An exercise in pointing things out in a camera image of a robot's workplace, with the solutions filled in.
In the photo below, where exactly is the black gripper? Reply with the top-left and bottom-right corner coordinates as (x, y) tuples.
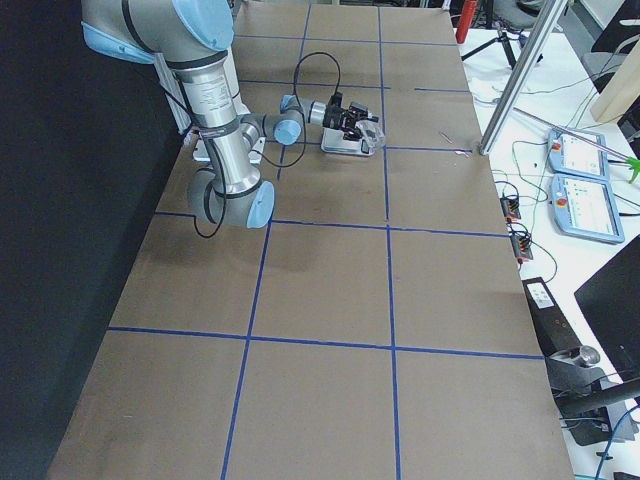
(323, 92), (378, 141)

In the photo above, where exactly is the glass sauce dispenser bottle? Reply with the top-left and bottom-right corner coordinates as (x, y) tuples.
(356, 120), (386, 154)

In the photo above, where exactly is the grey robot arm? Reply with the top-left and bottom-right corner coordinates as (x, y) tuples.
(82, 1), (385, 228)

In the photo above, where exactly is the white digital kitchen scale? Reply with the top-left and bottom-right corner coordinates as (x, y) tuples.
(320, 128), (377, 157)

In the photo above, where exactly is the red cylinder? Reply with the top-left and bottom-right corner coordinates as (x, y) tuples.
(455, 0), (478, 44)

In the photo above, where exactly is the upper orange connector block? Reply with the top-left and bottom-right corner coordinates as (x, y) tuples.
(500, 196), (521, 224)

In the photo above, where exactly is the orange connector block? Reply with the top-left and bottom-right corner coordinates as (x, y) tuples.
(510, 233), (533, 264)
(500, 196), (521, 224)

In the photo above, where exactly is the lower orange connector block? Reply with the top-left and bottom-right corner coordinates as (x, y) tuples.
(510, 233), (533, 264)

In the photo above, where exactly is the upper blue teach pendant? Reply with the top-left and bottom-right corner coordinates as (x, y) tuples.
(547, 128), (610, 180)

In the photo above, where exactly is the blue teach pendant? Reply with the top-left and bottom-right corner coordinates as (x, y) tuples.
(547, 128), (610, 180)
(550, 174), (625, 244)

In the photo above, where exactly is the lower blue teach pendant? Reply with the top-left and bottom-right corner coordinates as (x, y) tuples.
(550, 174), (625, 244)

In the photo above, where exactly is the wooden board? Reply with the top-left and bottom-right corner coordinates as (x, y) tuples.
(591, 42), (639, 123)

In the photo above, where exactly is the black box with label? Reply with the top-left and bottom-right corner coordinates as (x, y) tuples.
(522, 277), (581, 357)

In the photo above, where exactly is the black computer monitor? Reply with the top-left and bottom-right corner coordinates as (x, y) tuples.
(574, 238), (640, 380)

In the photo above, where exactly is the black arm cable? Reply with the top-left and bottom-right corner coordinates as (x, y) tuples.
(193, 51), (343, 239)

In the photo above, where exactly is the aluminium frame post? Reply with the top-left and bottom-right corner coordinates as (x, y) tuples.
(479, 0), (568, 155)

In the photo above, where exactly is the metal rod green handle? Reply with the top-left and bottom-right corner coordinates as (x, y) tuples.
(513, 107), (640, 184)

